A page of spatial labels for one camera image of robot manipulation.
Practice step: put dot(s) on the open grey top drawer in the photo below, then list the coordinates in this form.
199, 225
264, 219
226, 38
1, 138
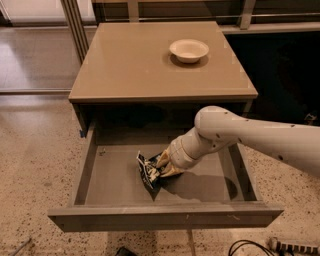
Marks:
109, 195

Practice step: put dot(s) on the grey cabinet with glossy top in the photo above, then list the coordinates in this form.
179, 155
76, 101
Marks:
131, 63

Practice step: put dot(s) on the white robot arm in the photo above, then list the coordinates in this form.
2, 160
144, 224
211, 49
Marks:
216, 128

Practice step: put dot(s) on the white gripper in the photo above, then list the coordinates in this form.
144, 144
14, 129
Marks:
175, 156

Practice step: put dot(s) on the small black floor object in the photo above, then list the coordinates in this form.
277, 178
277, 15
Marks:
123, 251

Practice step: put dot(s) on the metal rod on floor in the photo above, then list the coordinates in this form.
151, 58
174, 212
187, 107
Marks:
20, 247

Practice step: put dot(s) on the white bowl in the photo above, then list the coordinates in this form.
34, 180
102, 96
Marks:
189, 51

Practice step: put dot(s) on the white power strip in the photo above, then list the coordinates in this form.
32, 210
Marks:
292, 246

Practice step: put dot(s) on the blue chip bag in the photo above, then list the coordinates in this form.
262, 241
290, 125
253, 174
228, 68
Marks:
149, 173

